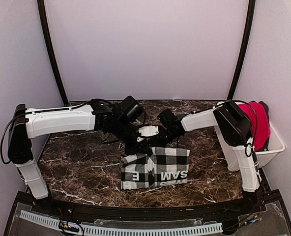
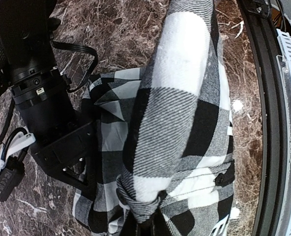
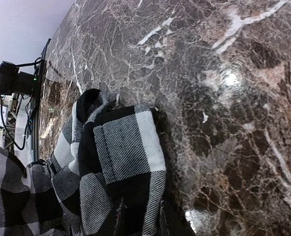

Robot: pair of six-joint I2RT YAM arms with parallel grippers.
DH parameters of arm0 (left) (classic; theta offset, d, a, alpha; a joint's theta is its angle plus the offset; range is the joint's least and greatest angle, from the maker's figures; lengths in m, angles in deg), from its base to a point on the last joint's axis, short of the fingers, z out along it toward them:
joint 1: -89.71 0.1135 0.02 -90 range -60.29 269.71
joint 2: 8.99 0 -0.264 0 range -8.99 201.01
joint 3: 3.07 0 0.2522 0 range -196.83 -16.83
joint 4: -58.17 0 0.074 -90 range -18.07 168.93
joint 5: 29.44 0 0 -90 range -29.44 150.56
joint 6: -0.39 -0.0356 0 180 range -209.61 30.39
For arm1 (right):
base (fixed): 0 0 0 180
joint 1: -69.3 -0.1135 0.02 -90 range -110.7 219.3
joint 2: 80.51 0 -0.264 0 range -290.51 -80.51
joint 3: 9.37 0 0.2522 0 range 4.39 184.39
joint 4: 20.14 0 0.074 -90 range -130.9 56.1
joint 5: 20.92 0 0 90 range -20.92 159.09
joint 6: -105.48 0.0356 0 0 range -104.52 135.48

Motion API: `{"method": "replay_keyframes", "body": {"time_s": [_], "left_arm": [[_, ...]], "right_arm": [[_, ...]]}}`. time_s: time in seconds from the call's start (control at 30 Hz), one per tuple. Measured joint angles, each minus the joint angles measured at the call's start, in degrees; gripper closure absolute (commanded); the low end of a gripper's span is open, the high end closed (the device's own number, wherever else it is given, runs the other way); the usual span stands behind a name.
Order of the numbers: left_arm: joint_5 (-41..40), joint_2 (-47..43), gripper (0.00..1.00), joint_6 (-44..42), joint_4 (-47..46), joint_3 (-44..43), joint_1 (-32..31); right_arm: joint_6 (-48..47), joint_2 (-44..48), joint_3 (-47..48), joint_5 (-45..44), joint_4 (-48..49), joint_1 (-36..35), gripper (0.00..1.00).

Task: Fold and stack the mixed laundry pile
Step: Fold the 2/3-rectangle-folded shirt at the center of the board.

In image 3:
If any black white checkered shirt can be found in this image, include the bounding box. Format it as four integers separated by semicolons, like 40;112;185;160
0;89;193;236

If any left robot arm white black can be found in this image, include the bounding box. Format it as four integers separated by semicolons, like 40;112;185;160
0;60;42;96

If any black front rail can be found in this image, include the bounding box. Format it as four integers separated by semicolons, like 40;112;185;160
29;38;51;161

